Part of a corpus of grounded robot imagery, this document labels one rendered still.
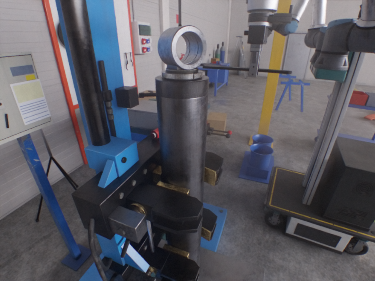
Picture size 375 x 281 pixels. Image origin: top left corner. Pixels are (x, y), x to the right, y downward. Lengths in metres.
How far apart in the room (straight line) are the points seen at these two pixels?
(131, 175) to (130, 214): 0.17
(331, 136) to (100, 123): 1.53
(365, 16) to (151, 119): 1.27
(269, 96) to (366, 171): 1.95
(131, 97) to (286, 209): 1.54
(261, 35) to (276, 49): 2.57
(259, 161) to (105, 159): 2.05
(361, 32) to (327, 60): 0.20
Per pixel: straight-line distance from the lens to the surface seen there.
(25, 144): 1.39
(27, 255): 2.30
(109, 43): 1.04
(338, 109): 1.67
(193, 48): 0.83
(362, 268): 2.29
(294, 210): 1.95
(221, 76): 7.74
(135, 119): 1.37
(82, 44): 0.84
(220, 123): 3.64
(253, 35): 0.66
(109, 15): 1.06
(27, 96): 1.27
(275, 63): 3.24
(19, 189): 2.79
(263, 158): 2.58
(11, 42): 2.58
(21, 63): 1.26
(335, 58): 1.46
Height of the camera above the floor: 1.59
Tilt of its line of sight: 27 degrees down
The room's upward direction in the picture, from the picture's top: straight up
